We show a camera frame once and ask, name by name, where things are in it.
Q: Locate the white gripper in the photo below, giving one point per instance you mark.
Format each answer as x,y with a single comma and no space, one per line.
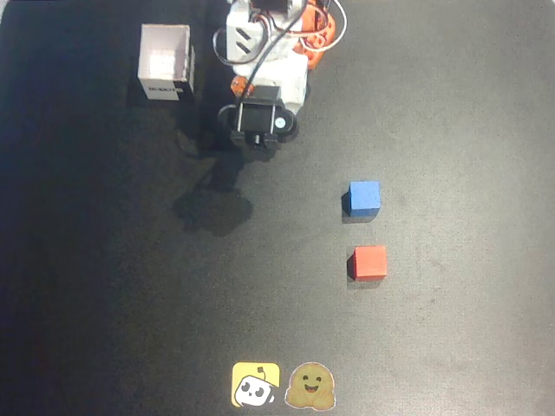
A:
290,83

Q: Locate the blue cube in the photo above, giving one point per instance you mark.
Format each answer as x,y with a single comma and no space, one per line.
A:
365,197

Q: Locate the white and orange robot arm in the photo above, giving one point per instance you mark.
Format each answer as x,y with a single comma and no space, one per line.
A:
243,30

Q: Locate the white open cardboard box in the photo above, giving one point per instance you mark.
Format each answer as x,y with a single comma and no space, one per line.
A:
167,54

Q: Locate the red cube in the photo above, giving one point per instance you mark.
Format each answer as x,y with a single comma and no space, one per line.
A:
369,261

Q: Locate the yellow robot sticker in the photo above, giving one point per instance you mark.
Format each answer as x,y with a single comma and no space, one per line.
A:
256,384

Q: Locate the hugging face emoji sticker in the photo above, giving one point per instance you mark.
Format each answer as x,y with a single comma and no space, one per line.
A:
310,386

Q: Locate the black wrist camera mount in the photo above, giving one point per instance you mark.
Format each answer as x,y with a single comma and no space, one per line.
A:
256,119

